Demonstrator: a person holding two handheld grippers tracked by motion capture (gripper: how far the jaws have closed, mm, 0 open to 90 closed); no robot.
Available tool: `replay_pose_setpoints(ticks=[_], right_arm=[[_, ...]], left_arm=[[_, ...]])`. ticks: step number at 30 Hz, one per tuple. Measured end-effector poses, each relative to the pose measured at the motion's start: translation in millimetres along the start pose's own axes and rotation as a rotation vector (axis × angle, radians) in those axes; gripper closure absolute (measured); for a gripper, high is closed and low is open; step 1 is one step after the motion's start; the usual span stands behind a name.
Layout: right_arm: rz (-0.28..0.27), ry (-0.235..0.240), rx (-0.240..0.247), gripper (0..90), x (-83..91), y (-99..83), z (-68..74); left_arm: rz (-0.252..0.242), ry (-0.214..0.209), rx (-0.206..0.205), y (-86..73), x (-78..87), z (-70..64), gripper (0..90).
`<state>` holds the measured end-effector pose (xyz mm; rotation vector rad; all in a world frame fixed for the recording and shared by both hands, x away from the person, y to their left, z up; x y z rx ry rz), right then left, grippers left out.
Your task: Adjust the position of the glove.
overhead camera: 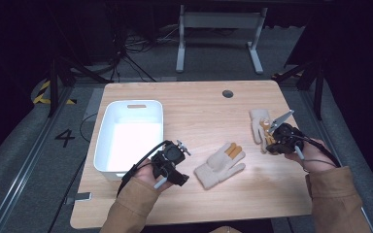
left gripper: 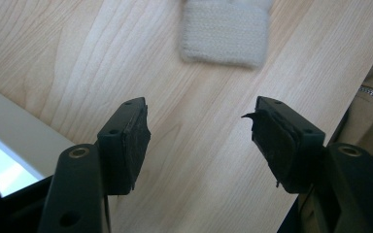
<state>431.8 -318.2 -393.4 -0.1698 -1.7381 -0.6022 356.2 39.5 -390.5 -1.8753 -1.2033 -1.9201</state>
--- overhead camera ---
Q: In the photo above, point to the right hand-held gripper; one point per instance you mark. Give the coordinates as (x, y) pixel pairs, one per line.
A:
(285, 136)

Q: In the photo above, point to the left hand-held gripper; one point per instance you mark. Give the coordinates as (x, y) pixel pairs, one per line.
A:
(171, 155)

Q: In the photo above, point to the cream knit glove orange fingers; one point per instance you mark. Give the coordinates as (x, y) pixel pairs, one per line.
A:
(220, 165)
(259, 126)

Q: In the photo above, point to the white plastic bin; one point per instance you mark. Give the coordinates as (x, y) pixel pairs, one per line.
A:
(129, 139)

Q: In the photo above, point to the person's left hand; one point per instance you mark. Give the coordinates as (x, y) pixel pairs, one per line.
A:
(145, 176)

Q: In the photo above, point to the person's right hand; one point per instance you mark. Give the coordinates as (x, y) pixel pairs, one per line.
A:
(314, 157)

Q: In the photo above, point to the black metal stand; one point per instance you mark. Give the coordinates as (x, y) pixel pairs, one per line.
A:
(58, 84)
(317, 81)

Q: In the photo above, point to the yellow black floor tape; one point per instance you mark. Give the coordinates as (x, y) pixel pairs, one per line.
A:
(43, 93)

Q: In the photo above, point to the grey metal table bracket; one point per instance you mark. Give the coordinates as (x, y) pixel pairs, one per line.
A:
(79, 197)

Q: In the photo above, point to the white metal desk frame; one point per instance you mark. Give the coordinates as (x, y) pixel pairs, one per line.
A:
(220, 21)

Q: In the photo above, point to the grey metal floor rail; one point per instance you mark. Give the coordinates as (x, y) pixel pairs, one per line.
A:
(29, 161)

